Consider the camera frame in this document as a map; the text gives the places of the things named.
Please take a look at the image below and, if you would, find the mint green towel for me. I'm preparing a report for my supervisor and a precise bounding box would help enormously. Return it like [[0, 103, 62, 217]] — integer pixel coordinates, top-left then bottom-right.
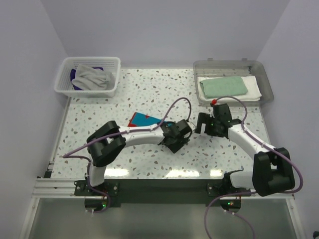
[[199, 76, 248, 98]]

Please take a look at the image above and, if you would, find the colourful striped towel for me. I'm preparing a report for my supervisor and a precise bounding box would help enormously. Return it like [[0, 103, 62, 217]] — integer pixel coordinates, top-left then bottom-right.
[[128, 112, 174, 131]]

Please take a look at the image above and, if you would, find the white towel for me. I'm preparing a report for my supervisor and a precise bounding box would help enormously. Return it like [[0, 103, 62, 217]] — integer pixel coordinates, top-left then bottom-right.
[[197, 76, 262, 102]]

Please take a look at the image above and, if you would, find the grey towel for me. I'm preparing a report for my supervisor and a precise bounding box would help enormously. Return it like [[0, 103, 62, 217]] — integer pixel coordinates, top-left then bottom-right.
[[70, 64, 115, 91]]

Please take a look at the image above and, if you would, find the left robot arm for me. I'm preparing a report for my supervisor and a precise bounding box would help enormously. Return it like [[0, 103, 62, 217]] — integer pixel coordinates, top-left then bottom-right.
[[86, 119, 195, 196]]

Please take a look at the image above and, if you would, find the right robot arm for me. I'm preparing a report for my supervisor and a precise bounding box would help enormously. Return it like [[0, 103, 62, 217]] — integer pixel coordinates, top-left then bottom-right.
[[195, 104, 295, 196]]

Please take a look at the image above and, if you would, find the clear grey plastic bin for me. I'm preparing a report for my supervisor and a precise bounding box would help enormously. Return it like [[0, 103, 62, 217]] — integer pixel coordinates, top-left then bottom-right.
[[193, 60, 274, 106]]

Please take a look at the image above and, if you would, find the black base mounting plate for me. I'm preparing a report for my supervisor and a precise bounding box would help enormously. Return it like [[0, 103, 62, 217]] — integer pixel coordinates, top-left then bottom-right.
[[74, 178, 252, 209]]

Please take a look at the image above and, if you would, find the purple towel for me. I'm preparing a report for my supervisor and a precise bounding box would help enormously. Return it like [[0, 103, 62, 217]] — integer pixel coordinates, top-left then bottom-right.
[[71, 65, 106, 91]]

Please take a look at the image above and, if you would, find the white plastic basket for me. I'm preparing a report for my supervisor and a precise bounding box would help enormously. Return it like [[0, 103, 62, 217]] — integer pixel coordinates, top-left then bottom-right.
[[54, 57, 121, 98]]

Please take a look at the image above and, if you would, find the aluminium frame rail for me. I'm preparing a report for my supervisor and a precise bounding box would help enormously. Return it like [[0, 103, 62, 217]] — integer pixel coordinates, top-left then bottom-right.
[[31, 159, 296, 200]]

